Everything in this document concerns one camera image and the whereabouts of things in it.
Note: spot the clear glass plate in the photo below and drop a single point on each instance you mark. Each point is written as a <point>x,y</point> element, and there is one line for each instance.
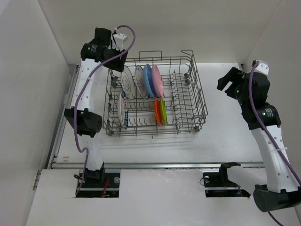
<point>127,83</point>

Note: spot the orange plate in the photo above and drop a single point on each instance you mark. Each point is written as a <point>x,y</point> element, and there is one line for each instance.
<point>157,112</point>

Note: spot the white plate floral pattern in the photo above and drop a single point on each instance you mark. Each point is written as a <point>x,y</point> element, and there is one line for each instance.
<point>140,82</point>

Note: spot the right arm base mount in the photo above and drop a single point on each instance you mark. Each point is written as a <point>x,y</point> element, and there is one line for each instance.
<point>217,185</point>

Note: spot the pink plate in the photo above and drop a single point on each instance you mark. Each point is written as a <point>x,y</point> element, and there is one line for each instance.
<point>157,81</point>

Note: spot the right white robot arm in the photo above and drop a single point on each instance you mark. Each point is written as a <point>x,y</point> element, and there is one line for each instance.
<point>282,188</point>

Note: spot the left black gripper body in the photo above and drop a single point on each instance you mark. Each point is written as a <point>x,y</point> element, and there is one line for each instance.
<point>115,64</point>

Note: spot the white plate teal rim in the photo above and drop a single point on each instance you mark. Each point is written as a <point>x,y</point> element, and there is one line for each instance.
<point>123,110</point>

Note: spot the blue plate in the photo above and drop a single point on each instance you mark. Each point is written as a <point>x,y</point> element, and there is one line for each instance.
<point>147,76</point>

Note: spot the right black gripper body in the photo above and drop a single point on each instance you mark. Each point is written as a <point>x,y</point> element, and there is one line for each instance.
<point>238,77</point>

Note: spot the green plate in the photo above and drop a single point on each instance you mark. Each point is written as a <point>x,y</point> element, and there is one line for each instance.
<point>163,111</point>

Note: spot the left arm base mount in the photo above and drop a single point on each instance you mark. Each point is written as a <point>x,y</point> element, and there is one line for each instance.
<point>97,184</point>

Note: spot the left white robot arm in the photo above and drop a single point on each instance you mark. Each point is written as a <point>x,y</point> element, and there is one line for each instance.
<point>81,115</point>

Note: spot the front aluminium rail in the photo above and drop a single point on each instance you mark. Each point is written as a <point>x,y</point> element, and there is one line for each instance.
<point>190,165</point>

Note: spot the grey wire dish rack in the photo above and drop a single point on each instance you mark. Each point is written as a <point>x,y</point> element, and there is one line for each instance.
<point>185,104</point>

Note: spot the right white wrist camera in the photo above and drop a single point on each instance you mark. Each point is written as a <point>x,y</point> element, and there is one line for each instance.
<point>260,66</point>

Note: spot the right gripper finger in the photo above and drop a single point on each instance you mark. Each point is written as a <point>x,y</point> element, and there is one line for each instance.
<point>230,91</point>
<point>222,82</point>

